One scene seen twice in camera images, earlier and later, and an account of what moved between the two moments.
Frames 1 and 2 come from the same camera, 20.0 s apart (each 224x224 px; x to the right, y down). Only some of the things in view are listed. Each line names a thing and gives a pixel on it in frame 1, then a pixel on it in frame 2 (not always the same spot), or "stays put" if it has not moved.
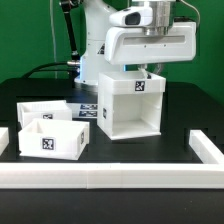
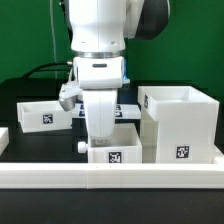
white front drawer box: [53, 138] to [125, 146]
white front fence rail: [111, 175] stays put
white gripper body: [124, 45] to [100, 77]
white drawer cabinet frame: [129, 105] to [178, 125]
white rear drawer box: [46, 109] stays put
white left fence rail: [4, 139] stays put
